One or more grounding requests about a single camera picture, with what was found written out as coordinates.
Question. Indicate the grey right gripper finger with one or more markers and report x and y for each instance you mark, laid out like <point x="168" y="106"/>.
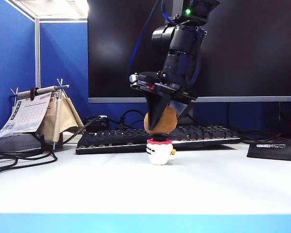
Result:
<point x="182" y="108"/>

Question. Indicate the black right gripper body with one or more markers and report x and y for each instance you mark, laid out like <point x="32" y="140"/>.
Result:
<point x="160" y="87"/>

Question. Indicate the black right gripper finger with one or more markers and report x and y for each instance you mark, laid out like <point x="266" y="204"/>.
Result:
<point x="157" y="109"/>

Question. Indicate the brown fuzzy kiwi fruit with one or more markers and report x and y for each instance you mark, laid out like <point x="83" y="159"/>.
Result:
<point x="167" y="123"/>

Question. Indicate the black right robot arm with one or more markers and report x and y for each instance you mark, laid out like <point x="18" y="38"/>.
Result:
<point x="182" y="43"/>

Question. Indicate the black flat device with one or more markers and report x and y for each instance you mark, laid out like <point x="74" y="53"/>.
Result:
<point x="14" y="144"/>

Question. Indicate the grey monitor stand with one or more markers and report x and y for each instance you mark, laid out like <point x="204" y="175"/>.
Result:
<point x="188" y="120"/>

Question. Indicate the small white toy cup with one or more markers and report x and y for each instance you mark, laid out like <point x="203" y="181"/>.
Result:
<point x="160" y="155"/>

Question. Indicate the black mechanical keyboard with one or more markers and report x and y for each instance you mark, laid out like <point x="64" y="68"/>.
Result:
<point x="111" y="140"/>

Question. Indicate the black power adapter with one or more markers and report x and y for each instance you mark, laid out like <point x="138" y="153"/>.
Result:
<point x="97" y="125"/>

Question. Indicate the large black computer monitor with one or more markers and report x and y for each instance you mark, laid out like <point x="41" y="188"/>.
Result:
<point x="245" y="48"/>

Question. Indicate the beige tent-shaped desk calendar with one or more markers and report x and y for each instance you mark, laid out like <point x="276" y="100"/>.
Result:
<point x="63" y="116"/>

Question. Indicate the black mouse pad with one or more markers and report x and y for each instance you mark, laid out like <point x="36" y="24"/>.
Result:
<point x="276" y="153"/>

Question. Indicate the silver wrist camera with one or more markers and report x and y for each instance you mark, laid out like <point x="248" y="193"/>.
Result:
<point x="134" y="78"/>

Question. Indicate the aluminium partition post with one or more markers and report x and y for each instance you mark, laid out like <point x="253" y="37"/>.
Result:
<point x="37" y="53"/>

